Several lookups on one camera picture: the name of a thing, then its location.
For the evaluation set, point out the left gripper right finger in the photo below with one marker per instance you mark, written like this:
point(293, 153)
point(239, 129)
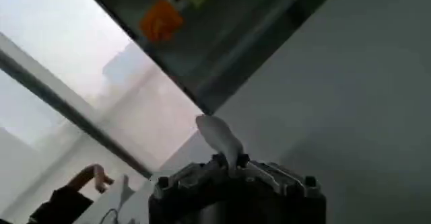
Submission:
point(279, 178)

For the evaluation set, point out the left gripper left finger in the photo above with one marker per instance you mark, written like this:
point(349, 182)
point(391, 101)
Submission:
point(195, 173)

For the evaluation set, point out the grey printed t-shirt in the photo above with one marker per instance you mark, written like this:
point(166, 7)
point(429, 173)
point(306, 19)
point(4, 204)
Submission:
point(220, 138)

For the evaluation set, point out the grey metal shelf with clothes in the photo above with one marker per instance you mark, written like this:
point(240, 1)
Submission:
point(219, 43)

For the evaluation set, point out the black jacket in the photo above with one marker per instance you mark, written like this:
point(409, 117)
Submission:
point(64, 205)

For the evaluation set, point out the grey window frame post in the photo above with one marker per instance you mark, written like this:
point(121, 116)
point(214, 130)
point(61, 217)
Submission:
point(67, 111)

